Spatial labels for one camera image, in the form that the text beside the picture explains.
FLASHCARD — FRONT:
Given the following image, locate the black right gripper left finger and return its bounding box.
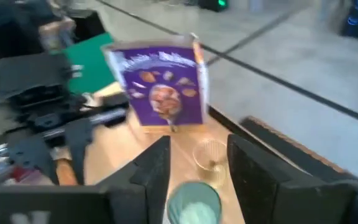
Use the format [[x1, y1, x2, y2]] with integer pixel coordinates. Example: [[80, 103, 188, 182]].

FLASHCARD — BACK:
[[96, 135, 171, 224]]

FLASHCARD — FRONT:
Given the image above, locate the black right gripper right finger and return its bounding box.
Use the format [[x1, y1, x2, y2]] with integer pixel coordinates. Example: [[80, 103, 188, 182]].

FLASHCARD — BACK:
[[227, 133, 357, 224]]

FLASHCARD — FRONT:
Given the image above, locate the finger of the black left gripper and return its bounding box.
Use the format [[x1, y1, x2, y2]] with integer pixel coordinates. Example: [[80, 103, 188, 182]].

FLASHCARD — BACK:
[[63, 119, 93, 185], [8, 136, 59, 185]]

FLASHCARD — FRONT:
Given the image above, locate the purple cereal box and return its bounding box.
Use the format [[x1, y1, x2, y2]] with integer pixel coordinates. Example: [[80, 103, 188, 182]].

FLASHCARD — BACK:
[[101, 33, 211, 133]]

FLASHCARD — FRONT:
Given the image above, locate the orange plate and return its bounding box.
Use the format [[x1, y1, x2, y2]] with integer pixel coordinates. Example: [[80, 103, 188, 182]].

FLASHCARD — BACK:
[[54, 157, 80, 187]]

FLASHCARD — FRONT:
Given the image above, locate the blue faceted tumbler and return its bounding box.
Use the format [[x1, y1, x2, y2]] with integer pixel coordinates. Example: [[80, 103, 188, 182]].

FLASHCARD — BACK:
[[166, 181, 223, 224]]

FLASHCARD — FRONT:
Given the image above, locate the black table rim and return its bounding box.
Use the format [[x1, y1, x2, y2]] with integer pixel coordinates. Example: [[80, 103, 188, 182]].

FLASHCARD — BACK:
[[208, 105, 358, 184]]

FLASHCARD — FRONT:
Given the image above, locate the clear glass with gold stripes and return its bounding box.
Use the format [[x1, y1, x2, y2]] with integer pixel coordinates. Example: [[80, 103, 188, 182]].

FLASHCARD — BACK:
[[192, 138, 229, 187]]

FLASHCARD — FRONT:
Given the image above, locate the green box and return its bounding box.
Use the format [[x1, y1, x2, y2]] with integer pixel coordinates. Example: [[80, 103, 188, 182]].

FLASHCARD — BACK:
[[53, 32, 116, 94]]

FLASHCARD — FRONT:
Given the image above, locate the black device with green light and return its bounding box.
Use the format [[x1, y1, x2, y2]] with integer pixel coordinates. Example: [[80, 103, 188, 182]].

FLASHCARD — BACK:
[[197, 0, 229, 12]]

